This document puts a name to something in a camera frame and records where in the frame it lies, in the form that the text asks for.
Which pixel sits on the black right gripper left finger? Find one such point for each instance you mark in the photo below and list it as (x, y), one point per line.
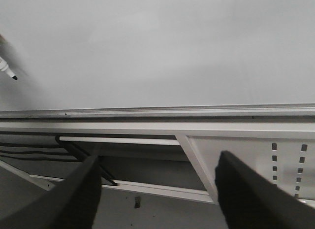
(72, 204)

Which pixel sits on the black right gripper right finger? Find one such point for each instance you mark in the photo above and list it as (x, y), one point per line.
(249, 201)

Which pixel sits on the white black-tipped whiteboard marker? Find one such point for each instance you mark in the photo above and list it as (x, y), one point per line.
(4, 67)

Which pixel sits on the white horizontal rod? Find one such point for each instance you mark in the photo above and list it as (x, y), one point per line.
(170, 142)

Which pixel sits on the white metal shelving frame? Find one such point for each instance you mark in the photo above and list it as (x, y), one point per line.
(155, 186)

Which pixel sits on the white whiteboard with aluminium frame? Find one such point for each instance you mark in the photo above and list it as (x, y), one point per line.
(158, 57)

